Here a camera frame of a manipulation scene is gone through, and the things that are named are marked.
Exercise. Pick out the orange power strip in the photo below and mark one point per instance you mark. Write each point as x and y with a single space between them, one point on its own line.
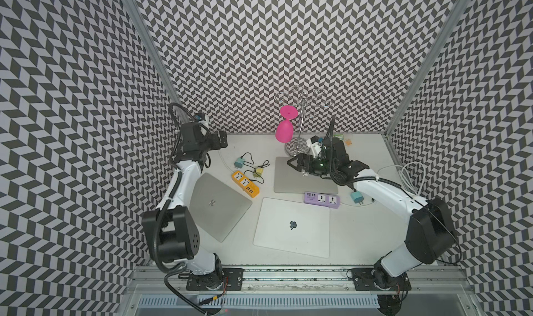
245 184

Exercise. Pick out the chrome glass holder stand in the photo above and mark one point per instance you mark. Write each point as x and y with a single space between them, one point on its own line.
303 100

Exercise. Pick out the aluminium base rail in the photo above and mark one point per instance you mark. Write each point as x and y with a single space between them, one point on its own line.
287 280

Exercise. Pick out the white closed laptop front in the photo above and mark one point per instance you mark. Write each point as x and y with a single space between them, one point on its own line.
293 227

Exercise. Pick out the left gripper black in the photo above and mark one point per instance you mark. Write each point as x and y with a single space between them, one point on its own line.
217 144

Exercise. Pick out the grey closed laptop centre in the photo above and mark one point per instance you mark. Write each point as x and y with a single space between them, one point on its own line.
288 180

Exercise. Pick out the pink plastic wine glass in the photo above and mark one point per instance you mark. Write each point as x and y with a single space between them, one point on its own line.
285 129

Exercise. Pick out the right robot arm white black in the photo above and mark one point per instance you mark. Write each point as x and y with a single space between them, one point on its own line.
430 228

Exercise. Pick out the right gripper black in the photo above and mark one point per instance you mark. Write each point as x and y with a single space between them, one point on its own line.
301 163

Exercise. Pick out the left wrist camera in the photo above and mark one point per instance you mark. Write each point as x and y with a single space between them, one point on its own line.
202 118

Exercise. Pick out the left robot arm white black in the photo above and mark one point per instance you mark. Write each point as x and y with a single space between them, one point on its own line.
172 236

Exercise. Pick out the purple power strip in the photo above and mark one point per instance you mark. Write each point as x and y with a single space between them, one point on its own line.
318 199

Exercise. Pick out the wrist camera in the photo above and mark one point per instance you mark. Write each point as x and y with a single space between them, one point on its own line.
314 145
202 118

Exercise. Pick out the silver closed laptop left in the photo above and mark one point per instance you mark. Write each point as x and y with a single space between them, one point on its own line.
216 207

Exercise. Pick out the teal charger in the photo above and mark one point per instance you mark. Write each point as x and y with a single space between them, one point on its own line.
239 163
357 198

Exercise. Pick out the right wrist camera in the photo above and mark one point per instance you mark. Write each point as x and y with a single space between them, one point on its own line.
314 145

